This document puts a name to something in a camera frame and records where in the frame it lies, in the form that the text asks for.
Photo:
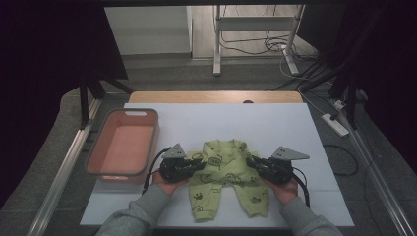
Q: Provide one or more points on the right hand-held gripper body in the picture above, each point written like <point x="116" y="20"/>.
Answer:
<point x="278" y="170"/>

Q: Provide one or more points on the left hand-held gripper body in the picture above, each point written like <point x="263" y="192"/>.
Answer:
<point x="175" y="170"/>

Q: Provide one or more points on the green printed baby romper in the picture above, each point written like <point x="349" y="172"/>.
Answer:
<point x="226" y="170"/>

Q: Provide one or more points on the pink plastic basket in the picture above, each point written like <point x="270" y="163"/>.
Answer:
<point x="121" y="144"/>

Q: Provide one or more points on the person's left hand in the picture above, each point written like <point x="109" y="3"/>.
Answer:
<point x="168" y="187"/>

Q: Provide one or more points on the person's right hand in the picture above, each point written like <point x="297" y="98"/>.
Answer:
<point x="285" y="193"/>

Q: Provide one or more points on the white board table cover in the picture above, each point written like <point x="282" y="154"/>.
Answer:
<point x="229" y="124"/>

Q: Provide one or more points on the white power strip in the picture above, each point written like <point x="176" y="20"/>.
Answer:
<point x="335" y="125"/>

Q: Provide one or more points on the white plug adapter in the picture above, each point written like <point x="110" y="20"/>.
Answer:
<point x="339" y="105"/>

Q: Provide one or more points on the black metal stand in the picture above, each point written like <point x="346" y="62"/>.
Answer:
<point x="84" y="105"/>
<point x="352" y="105"/>

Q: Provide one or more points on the white panel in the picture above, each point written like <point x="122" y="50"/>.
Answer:
<point x="147" y="29"/>

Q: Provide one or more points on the dark curtain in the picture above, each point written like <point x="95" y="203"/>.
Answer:
<point x="39" y="82"/>
<point x="393" y="82"/>

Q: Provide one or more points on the aluminium floor rail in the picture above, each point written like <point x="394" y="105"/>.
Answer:
<point x="62" y="177"/>
<point x="380" y="183"/>

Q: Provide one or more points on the white metal stand frame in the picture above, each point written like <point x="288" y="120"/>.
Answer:
<point x="252" y="23"/>

